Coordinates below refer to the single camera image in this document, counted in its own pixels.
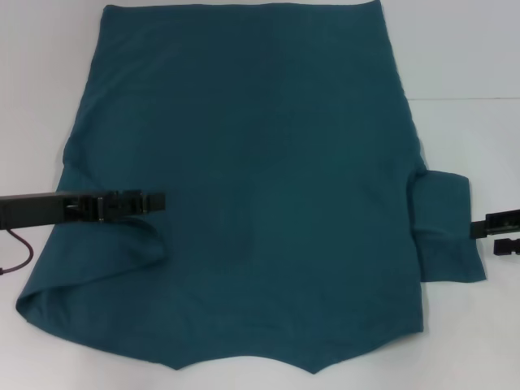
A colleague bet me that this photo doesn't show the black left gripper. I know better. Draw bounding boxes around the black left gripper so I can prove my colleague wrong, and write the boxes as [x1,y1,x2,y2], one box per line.
[0,189,167,228]

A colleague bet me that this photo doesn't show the teal blue t-shirt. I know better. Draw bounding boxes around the teal blue t-shirt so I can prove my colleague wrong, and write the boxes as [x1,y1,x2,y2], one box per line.
[15,2,488,364]

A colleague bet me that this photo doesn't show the dark red cable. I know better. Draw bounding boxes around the dark red cable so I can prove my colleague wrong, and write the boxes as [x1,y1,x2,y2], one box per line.
[0,229,36,278]

